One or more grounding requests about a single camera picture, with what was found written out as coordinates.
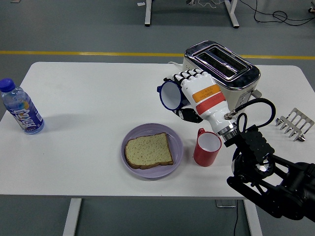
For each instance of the blue-capped drink bottle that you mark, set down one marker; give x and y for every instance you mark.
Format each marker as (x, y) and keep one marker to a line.
(24, 115)

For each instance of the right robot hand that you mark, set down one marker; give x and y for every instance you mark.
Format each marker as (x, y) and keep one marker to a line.
(204, 98)

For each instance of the metal toast rack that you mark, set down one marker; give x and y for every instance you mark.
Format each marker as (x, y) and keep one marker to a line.
(295, 124)

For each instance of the purple round plate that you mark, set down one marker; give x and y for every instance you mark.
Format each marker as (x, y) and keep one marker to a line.
(152, 129)

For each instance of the grey floor socket plate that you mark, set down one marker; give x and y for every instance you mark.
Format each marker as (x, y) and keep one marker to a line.
(225, 204)

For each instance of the white paper scrap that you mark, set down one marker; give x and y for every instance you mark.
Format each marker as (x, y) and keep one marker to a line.
(141, 4)

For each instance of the slice of bread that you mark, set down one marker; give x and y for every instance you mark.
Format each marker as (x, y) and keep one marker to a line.
(147, 151)

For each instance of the red enamel cup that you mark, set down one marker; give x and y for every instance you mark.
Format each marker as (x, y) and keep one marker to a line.
(204, 157)

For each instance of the white table leg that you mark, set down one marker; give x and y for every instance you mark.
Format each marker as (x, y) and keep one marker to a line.
(253, 223)
(72, 218)

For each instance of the white background desk leg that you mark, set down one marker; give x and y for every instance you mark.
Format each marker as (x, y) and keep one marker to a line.
(148, 12)
(232, 14)

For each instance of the blue enamel cup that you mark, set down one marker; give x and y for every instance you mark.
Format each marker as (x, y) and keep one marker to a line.
(171, 96)

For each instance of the cream and chrome toaster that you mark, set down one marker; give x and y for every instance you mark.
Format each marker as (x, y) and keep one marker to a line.
(236, 73)

